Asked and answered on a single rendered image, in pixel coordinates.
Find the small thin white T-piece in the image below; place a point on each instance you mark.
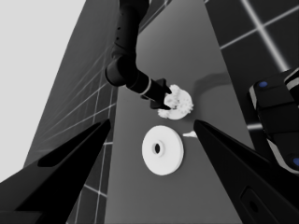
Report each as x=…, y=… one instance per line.
x=190, y=134

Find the dark robot body pale edges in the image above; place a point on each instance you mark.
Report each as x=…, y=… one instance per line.
x=274, y=99

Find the large thick white disc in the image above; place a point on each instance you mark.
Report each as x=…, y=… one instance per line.
x=168, y=160

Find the small white toothed gear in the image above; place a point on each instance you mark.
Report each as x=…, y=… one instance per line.
x=162, y=114
x=178, y=89
x=188, y=103

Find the round white carrier with pins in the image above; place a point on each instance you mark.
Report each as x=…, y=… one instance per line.
x=177, y=116

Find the medium white toothed gear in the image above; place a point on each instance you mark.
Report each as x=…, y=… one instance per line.
x=171, y=100

